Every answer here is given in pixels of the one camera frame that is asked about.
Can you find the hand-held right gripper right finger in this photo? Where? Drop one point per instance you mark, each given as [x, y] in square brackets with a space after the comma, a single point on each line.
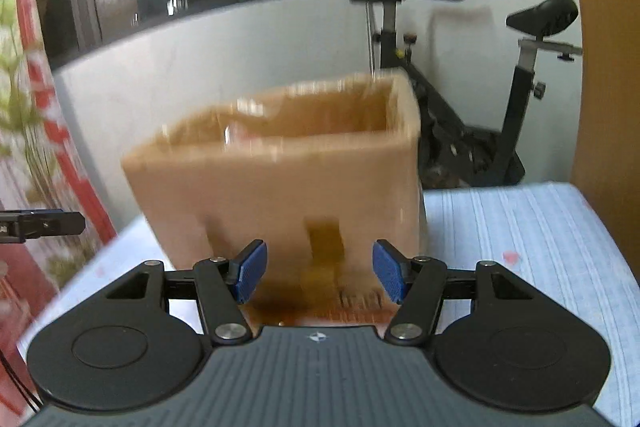
[390, 272]

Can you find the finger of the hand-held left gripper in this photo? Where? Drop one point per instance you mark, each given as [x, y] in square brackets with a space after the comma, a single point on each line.
[45, 224]

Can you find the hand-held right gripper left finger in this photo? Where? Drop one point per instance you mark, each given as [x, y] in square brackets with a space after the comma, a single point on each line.
[252, 269]

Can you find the brown cardboard box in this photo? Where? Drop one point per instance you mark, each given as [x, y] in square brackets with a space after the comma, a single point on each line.
[280, 187]

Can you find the checked tablecloth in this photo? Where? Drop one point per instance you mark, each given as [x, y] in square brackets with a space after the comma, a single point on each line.
[500, 227]

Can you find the floral printed curtain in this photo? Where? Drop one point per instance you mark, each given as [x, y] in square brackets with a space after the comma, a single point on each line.
[20, 82]

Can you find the black exercise bike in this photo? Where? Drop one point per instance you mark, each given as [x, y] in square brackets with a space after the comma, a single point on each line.
[515, 132]

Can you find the metal pole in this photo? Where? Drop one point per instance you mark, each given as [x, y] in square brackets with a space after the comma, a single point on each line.
[370, 37]

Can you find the wooden door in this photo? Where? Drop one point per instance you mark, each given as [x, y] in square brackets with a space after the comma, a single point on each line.
[610, 107]

